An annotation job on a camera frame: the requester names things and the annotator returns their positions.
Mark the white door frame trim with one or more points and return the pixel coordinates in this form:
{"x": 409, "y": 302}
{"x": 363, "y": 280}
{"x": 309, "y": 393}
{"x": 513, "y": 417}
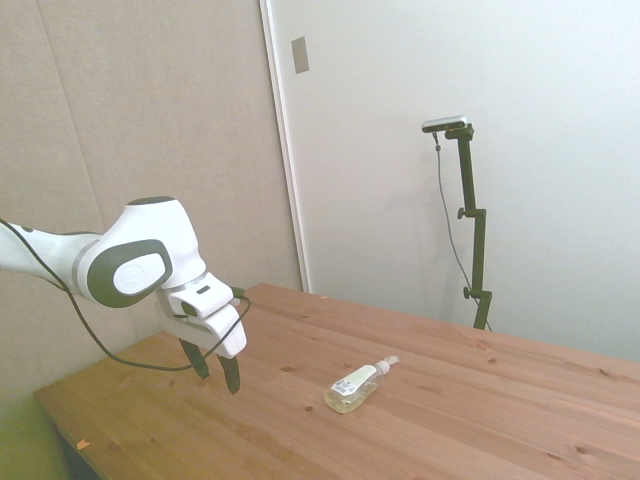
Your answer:
{"x": 285, "y": 140}

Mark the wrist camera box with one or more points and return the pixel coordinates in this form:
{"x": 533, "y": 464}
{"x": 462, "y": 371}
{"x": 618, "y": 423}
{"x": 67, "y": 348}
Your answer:
{"x": 205, "y": 296}

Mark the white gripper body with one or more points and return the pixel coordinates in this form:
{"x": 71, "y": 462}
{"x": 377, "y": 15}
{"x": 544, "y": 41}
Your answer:
{"x": 225, "y": 335}

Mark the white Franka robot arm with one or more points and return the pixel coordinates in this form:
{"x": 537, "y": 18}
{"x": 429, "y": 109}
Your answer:
{"x": 150, "y": 225}

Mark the small orange tape scrap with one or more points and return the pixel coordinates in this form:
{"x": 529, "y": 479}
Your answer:
{"x": 82, "y": 443}

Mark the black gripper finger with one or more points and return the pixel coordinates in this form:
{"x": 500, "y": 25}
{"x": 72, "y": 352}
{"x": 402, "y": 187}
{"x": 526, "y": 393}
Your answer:
{"x": 196, "y": 359}
{"x": 230, "y": 375}

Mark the silver exterior camera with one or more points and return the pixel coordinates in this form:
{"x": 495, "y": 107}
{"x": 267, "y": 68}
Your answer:
{"x": 445, "y": 123}

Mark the grey wall plate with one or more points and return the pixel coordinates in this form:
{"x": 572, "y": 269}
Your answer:
{"x": 300, "y": 55}

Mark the clear sanitizer pump bottle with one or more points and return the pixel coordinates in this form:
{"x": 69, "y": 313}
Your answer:
{"x": 350, "y": 395}

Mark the black jointed camera stand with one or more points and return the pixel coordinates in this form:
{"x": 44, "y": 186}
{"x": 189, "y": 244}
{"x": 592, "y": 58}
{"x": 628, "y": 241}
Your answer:
{"x": 480, "y": 250}

